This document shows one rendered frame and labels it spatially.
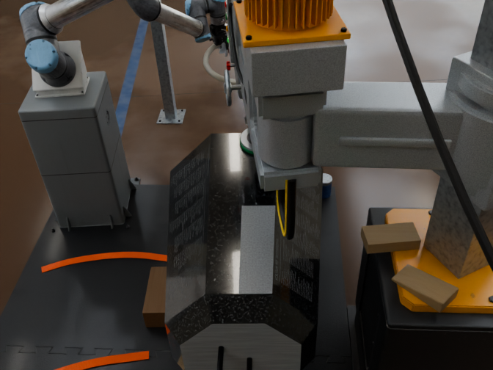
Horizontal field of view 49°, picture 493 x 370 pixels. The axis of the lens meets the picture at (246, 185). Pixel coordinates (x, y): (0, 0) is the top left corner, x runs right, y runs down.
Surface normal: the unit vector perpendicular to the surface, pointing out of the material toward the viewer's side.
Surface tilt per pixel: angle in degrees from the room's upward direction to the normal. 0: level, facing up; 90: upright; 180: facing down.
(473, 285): 0
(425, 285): 11
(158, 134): 0
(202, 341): 90
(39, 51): 52
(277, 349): 90
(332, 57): 90
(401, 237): 0
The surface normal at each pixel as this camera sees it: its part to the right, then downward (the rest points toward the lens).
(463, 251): -0.89, 0.32
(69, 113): 0.04, 0.65
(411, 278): -0.17, -0.84
